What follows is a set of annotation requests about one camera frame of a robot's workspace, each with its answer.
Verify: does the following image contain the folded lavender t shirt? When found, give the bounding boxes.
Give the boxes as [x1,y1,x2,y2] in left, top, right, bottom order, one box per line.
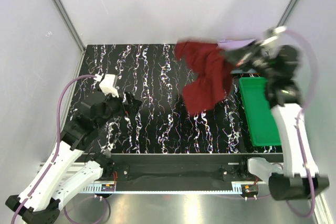
[217,39,255,50]

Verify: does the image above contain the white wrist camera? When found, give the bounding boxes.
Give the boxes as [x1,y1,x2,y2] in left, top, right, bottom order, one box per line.
[94,74,119,98]
[261,26,287,46]

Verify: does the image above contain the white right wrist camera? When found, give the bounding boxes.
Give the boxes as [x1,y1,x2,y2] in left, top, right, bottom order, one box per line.
[261,26,287,46]

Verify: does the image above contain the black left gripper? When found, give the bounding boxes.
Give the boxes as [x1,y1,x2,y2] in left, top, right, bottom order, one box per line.
[95,90,142,129]

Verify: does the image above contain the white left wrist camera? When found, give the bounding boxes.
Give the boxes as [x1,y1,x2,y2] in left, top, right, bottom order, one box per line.
[94,74,119,98]

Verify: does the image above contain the dark red t shirt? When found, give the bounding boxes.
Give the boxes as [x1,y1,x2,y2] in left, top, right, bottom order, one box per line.
[174,40,234,116]

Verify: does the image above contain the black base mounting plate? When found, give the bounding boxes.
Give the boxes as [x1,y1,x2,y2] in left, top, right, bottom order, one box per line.
[111,154,255,185]

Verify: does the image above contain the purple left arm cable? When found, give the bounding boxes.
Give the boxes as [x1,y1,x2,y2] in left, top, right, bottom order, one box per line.
[9,74,111,224]

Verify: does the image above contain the green plastic tray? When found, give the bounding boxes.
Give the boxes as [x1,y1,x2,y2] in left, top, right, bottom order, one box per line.
[239,77,281,147]

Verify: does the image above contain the white slotted cable duct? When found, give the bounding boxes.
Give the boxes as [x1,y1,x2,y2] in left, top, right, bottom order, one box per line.
[80,183,243,195]

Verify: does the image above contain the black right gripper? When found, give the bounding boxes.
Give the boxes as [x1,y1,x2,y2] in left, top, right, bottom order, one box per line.
[218,40,276,81]

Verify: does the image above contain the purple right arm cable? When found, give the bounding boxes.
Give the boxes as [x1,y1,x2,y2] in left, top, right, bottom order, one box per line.
[285,29,320,218]

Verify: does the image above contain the left aluminium frame post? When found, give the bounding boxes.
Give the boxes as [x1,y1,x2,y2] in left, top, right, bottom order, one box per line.
[52,0,86,53]

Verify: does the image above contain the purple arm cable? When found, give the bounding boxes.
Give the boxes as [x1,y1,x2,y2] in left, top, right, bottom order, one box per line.
[9,74,111,224]
[285,29,320,218]

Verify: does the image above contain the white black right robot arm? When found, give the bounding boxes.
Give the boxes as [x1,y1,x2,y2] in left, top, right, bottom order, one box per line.
[223,41,329,201]

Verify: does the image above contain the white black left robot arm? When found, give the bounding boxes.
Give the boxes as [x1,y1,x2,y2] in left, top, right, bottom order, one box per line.
[5,92,142,223]

